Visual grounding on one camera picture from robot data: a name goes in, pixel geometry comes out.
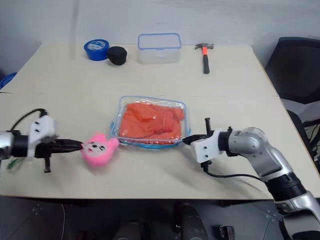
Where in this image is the green wire bundle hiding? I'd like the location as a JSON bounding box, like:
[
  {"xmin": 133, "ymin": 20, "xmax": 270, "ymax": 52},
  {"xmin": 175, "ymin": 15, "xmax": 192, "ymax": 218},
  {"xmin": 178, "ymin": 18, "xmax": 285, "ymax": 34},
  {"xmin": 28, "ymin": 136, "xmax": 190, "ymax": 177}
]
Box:
[{"xmin": 6, "ymin": 157, "xmax": 23, "ymax": 171}]

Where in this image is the clear blue-rimmed plastic container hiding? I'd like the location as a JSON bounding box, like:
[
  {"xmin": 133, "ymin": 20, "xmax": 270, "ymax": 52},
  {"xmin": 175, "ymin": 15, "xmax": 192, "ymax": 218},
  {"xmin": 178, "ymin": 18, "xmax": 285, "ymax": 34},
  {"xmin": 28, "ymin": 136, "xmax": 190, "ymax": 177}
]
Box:
[{"xmin": 137, "ymin": 32, "xmax": 182, "ymax": 64}]

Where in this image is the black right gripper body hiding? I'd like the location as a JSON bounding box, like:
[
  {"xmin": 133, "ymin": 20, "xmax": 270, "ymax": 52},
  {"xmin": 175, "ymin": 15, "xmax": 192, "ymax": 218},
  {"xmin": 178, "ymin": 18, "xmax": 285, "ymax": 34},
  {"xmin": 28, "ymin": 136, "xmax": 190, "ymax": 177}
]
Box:
[{"xmin": 199, "ymin": 117, "xmax": 214, "ymax": 173}]

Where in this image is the small black block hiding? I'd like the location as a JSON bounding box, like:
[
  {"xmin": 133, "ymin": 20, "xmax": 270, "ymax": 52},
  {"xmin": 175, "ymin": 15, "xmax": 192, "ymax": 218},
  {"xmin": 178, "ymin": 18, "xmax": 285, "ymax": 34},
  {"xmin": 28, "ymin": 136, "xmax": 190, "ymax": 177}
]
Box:
[{"xmin": 218, "ymin": 224, "xmax": 236, "ymax": 240}]

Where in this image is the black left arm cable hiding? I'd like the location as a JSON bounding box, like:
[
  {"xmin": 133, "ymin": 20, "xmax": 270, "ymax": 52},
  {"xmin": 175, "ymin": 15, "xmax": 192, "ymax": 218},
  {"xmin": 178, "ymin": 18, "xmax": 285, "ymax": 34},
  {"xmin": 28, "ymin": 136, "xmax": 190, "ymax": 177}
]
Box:
[{"xmin": 9, "ymin": 108, "xmax": 49, "ymax": 132}]

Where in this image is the blue round object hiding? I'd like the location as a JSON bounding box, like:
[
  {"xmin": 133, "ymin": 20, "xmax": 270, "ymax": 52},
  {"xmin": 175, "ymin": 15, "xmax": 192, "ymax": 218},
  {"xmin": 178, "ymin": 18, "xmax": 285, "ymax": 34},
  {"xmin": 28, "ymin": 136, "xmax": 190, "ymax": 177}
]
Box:
[{"xmin": 0, "ymin": 72, "xmax": 18, "ymax": 90}]

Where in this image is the pink plush toy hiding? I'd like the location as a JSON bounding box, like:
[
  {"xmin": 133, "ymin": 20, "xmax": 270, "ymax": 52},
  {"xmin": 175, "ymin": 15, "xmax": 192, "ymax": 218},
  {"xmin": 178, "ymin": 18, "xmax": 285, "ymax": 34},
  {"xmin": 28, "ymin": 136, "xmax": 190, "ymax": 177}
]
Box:
[{"xmin": 79, "ymin": 132, "xmax": 120, "ymax": 169}]

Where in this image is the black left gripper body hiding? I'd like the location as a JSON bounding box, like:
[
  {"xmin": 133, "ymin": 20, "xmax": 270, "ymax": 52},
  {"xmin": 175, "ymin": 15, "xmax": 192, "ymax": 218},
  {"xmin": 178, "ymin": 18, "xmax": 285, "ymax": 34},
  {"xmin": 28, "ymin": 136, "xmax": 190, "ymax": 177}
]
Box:
[{"xmin": 34, "ymin": 138, "xmax": 66, "ymax": 174}]

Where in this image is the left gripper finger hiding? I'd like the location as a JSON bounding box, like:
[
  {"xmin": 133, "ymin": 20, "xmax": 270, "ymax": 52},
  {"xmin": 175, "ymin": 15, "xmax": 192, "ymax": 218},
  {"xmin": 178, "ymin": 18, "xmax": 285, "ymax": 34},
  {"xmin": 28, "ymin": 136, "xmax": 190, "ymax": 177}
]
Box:
[
  {"xmin": 56, "ymin": 138, "xmax": 84, "ymax": 147},
  {"xmin": 56, "ymin": 145, "xmax": 83, "ymax": 154}
]

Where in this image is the black office chair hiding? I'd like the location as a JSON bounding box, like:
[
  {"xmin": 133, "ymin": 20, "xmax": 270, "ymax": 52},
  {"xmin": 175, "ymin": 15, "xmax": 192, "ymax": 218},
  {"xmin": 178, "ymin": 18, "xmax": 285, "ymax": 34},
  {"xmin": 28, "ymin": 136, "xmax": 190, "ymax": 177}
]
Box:
[{"xmin": 264, "ymin": 36, "xmax": 320, "ymax": 161}]

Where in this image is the orange cloth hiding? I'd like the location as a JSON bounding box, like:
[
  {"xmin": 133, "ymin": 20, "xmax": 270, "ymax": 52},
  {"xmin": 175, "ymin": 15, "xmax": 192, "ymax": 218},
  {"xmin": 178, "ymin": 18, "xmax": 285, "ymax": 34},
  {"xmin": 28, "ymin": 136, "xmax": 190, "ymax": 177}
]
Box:
[{"xmin": 118, "ymin": 102, "xmax": 186, "ymax": 141}]

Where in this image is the clear plastic pouch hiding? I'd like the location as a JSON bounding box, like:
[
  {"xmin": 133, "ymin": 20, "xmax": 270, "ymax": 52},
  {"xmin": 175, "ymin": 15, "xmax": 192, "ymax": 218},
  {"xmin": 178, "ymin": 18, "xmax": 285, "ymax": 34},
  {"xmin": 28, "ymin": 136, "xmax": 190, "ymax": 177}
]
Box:
[{"xmin": 108, "ymin": 95, "xmax": 193, "ymax": 151}]

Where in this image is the black round case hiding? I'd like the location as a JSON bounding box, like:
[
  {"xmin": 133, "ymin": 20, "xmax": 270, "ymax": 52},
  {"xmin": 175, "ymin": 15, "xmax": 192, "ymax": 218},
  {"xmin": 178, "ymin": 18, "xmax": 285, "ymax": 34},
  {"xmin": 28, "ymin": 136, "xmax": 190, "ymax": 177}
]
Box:
[{"xmin": 106, "ymin": 45, "xmax": 128, "ymax": 66}]

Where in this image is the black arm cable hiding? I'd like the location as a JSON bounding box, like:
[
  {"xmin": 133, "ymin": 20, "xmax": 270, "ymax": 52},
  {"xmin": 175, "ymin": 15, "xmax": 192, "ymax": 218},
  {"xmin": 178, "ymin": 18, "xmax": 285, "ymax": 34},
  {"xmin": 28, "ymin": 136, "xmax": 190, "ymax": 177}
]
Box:
[
  {"xmin": 9, "ymin": 108, "xmax": 49, "ymax": 132},
  {"xmin": 202, "ymin": 167, "xmax": 265, "ymax": 182}
]

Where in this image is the blue tape roll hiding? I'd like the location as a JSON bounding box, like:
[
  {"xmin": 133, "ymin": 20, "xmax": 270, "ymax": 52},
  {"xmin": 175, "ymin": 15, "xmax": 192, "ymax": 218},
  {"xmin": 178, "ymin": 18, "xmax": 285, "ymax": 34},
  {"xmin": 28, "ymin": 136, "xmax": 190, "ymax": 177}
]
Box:
[{"xmin": 83, "ymin": 38, "xmax": 111, "ymax": 62}]

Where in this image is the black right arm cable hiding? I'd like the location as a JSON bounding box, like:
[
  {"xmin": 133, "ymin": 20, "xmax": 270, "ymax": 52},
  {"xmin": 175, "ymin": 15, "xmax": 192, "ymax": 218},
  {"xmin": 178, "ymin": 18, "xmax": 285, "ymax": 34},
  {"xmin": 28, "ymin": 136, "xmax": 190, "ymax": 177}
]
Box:
[{"xmin": 202, "ymin": 167, "xmax": 265, "ymax": 182}]

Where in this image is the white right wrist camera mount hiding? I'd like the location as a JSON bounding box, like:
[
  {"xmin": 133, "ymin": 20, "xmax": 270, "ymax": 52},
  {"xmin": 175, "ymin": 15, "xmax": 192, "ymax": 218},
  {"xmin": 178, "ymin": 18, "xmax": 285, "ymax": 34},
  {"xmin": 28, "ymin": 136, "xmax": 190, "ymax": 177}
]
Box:
[{"xmin": 189, "ymin": 128, "xmax": 224, "ymax": 165}]

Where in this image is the orange black claw hammer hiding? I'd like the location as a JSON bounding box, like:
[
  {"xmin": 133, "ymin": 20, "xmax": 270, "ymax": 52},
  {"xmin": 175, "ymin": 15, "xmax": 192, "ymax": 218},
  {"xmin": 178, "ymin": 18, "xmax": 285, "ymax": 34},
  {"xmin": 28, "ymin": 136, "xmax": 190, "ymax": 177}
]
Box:
[{"xmin": 194, "ymin": 42, "xmax": 215, "ymax": 75}]

